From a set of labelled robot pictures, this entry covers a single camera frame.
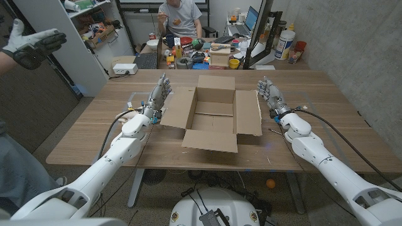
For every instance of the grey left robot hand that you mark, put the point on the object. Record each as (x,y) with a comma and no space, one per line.
(158,95)

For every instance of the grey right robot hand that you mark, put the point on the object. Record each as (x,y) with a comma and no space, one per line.
(274,97)

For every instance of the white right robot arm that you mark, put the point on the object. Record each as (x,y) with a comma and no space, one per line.
(329,163)

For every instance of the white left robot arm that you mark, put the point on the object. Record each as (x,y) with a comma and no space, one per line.
(119,150)

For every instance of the bare person forearm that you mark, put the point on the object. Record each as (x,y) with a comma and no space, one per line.
(5,62)

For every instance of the blue flat box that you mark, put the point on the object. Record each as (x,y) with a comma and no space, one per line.
(201,66)

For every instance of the cardboard packing box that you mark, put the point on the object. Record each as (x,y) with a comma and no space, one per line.
(213,122)

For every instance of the small wooden box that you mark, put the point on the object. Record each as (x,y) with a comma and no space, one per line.
(220,58)

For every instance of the cardboard box with tools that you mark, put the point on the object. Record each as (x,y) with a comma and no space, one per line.
(102,37)

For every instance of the dark flat keyboard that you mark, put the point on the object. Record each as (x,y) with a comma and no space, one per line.
(146,61)

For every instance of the grey tape roll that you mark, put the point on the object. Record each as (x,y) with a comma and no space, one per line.
(184,63)

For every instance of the white power strip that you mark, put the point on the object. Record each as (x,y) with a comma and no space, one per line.
(125,68)

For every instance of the white bowl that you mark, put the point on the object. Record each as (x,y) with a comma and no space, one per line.
(153,44)

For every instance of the white plastic canister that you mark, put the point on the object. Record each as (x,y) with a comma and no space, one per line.
(284,45)

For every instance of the yellow cup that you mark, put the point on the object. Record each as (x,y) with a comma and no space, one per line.
(234,63)

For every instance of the red bowl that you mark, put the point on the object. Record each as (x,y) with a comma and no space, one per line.
(186,40)

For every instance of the black monitor with stand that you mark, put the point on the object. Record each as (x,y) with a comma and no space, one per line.
(259,31)

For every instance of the black keyboard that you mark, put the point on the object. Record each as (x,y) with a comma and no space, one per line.
(224,39)

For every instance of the seated person grey shirt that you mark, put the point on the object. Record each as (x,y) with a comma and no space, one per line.
(182,19)

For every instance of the black round ribbed disc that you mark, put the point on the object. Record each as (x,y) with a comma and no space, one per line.
(154,176)

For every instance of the open silver laptop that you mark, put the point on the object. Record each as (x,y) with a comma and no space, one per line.
(251,19)

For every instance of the orange ball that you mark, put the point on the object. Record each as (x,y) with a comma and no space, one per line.
(271,183)

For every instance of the white shelf unit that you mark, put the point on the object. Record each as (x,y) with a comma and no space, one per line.
(78,59)

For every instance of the grey table leg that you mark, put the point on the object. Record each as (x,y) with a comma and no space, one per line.
(136,188)
(295,193)

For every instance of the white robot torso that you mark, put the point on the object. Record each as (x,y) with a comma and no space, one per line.
(220,201)

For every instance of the white and black glove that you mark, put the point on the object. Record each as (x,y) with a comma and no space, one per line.
(28,47)

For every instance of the person in blue jeans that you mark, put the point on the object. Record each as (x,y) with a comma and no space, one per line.
(19,169)

